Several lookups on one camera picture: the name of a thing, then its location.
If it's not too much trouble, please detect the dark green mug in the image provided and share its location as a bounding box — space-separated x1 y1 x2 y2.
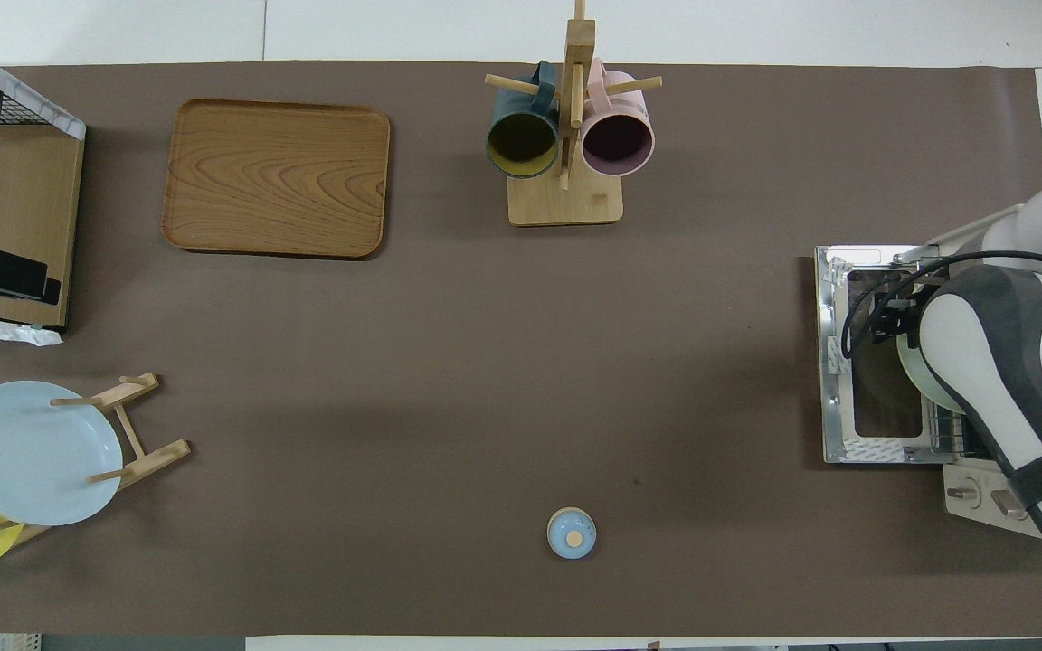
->
485 61 562 180

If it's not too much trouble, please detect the white toaster oven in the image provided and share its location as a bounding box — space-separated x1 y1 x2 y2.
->
926 204 1042 541

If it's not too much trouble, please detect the brown table mat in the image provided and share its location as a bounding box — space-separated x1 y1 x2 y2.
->
0 61 1042 638

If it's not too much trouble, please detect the wooden mug tree rack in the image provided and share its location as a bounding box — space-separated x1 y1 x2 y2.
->
484 0 664 227

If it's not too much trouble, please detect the blue jar with cork lid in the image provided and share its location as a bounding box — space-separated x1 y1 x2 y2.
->
546 507 598 561

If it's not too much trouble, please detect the pink mug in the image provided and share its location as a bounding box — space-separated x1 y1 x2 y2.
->
580 58 657 178

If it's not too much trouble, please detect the wooden plate rack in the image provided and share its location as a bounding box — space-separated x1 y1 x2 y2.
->
0 372 192 548

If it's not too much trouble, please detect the light blue plate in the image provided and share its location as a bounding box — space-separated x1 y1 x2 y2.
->
0 381 124 527

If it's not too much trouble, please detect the metal oven wire rack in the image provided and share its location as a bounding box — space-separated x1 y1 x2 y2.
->
928 402 994 455

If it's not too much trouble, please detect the wooden shelf cabinet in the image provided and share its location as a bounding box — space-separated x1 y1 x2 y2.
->
0 36 86 331

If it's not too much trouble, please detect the light green plate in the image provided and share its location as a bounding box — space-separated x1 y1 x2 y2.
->
896 330 966 417

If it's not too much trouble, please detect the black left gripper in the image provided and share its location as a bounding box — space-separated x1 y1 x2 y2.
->
0 244 62 308

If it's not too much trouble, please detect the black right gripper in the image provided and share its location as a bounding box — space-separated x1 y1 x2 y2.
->
878 288 926 345

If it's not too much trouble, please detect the wooden serving tray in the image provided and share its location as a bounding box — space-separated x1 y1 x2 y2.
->
162 98 392 260

